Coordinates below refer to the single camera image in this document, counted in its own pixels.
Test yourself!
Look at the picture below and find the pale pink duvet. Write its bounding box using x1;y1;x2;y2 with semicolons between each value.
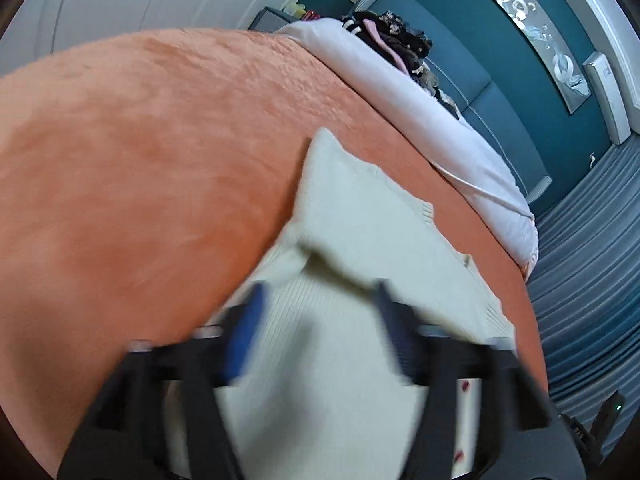
275;17;541;268

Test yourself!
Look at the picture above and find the white framed canvas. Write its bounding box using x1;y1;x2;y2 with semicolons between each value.
582;51;632;146

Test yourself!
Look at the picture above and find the grey-blue curtain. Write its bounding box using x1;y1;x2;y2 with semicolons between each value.
525;130;640;441

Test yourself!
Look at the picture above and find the long silver wall art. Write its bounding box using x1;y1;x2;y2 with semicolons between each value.
459;0;593;115

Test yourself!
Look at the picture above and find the orange plush blanket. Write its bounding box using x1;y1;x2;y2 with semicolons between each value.
0;27;551;480

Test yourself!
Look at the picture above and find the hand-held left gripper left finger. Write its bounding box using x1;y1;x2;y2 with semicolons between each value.
57;282;271;480

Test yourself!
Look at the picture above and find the white cable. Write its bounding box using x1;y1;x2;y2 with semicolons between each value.
430;157;536;221

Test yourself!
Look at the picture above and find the blue upholstered headboard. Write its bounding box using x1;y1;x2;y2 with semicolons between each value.
350;0;553;206

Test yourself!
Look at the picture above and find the grey nightstand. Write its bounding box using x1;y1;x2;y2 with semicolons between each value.
248;6;292;34

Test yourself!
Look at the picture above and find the cream knit sweater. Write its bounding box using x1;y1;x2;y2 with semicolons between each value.
165;127;518;480

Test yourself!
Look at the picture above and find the pile of dark clothes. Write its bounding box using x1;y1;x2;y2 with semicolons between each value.
340;10;461;121

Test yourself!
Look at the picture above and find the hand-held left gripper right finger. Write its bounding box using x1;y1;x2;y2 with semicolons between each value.
372;280;588;480

